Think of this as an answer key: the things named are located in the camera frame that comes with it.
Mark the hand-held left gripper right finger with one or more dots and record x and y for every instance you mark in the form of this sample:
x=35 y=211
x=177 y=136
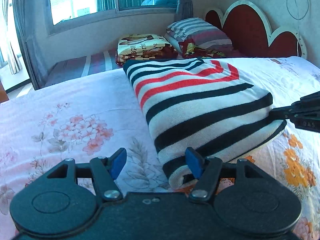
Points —
x=193 y=161

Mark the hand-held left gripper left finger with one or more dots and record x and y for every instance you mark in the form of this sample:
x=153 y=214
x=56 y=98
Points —
x=117 y=162

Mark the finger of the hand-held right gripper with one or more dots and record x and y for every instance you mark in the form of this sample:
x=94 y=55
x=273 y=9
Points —
x=285 y=112

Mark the black red white striped garment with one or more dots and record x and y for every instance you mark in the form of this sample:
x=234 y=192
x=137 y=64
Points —
x=200 y=105

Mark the white floral bedsheet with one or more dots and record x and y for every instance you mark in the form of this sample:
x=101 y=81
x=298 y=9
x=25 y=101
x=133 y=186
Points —
x=75 y=105

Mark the red heart-shaped headboard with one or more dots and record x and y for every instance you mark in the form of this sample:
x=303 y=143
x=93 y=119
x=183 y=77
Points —
x=250 y=22

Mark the red printed cloth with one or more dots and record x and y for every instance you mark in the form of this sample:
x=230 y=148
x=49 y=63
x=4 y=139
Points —
x=205 y=51

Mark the purple grey striped bed sheet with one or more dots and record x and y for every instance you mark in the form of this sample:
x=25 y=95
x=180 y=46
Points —
x=75 y=68

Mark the folded printed blanket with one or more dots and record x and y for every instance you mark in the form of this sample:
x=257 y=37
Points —
x=142 y=47

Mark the striped pillow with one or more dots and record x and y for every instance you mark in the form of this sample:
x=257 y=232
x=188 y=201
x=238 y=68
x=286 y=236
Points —
x=197 y=31

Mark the brown wooden furniture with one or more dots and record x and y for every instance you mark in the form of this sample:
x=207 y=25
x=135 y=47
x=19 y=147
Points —
x=2 y=92

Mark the grey curtain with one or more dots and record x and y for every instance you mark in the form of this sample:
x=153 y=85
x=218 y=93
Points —
x=27 y=30
x=185 y=0

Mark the white sheer curtain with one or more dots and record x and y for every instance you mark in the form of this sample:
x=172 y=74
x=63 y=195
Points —
x=8 y=35

